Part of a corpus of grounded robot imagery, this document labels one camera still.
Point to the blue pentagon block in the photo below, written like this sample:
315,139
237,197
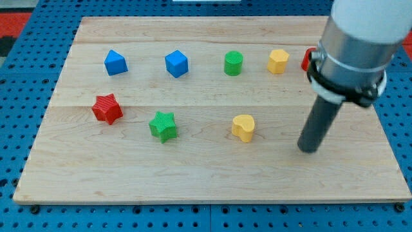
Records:
115,63

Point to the yellow heart block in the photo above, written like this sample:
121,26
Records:
243,127

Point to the light wooden board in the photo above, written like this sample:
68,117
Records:
77,159

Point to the red star block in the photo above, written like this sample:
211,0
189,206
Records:
106,108

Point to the red block behind arm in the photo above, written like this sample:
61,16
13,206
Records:
305,61

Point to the yellow hexagon block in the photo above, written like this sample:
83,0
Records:
277,61

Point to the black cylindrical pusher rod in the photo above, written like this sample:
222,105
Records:
317,124

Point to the green cylinder block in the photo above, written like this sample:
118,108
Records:
233,63

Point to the green star block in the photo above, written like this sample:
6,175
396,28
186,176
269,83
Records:
163,126

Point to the blue cube block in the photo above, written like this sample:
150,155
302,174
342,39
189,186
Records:
176,63

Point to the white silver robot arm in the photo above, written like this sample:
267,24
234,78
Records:
358,43

